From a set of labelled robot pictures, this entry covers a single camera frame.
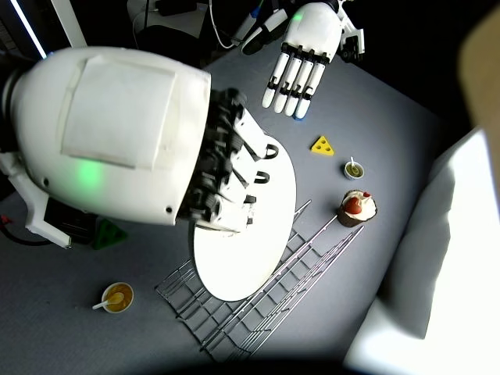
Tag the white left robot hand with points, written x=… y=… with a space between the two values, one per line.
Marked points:
x=312 y=31

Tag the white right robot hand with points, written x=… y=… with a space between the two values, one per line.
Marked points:
x=117 y=117

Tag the white plate leaf print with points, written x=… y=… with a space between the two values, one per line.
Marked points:
x=250 y=254

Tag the blue hexagonal block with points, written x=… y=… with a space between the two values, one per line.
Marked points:
x=300 y=118

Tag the black chair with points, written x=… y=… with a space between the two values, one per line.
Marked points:
x=168 y=43

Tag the yellow triangle block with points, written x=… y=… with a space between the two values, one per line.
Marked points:
x=323 y=145

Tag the green triangle block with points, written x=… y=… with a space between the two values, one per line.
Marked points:
x=113 y=236

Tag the white light strip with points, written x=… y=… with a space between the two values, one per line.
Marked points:
x=27 y=27

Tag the tiny white spoon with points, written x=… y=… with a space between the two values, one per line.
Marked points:
x=99 y=305
x=352 y=161

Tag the small bowl green sauce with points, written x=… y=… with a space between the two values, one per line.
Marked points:
x=353 y=176

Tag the beige blurred object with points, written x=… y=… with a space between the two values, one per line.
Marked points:
x=484 y=58

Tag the small bowl orange sauce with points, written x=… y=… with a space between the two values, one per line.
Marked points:
x=125 y=302

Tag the toy cupcake with strawberry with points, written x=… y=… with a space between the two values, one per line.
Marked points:
x=353 y=218

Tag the white backdrop sheet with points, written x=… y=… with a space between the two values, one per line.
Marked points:
x=461 y=234

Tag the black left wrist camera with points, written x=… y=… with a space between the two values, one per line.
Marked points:
x=353 y=48

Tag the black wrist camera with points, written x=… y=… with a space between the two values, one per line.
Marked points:
x=70 y=222
x=353 y=48

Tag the white post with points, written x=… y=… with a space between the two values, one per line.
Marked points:
x=68 y=19

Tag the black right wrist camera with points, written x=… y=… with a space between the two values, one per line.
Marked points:
x=70 y=222

